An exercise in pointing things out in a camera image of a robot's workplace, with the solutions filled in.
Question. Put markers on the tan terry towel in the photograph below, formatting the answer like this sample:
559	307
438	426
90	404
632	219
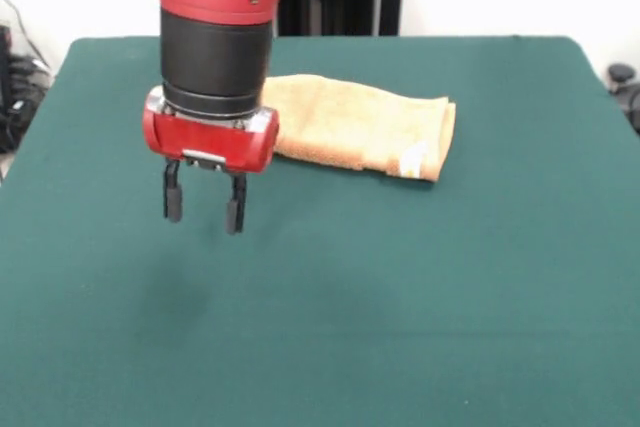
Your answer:
360	122

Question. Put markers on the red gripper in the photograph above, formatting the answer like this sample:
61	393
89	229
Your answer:
210	142

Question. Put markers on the dark green table cloth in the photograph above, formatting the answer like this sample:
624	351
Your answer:
350	297

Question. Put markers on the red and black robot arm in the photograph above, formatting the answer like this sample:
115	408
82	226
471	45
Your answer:
215	57

